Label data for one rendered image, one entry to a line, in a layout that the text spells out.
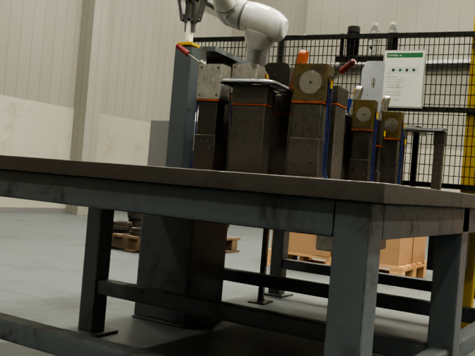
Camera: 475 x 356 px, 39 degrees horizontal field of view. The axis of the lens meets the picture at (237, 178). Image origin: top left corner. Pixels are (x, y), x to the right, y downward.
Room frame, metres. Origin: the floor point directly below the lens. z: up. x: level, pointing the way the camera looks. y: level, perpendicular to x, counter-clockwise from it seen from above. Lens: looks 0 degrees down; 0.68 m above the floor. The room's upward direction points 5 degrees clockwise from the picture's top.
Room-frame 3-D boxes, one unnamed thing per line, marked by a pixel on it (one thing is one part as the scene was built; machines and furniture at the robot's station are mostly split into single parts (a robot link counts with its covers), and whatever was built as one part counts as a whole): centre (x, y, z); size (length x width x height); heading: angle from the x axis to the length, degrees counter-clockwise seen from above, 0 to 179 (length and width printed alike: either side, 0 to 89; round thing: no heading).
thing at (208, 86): (2.25, 0.12, 0.88); 0.12 x 0.07 x 0.36; 64
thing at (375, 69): (3.36, -0.63, 1.17); 0.12 x 0.01 x 0.34; 64
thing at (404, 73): (3.58, -0.83, 1.30); 0.23 x 0.02 x 0.31; 64
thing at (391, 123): (2.98, -0.68, 0.87); 0.12 x 0.07 x 0.35; 64
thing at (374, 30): (3.75, -0.69, 1.53); 0.07 x 0.07 x 0.20
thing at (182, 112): (2.41, 0.21, 0.92); 0.08 x 0.08 x 0.44; 64
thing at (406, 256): (5.78, -1.00, 0.21); 1.24 x 0.89 x 0.43; 54
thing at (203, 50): (2.64, 0.10, 1.16); 0.37 x 0.14 x 0.02; 154
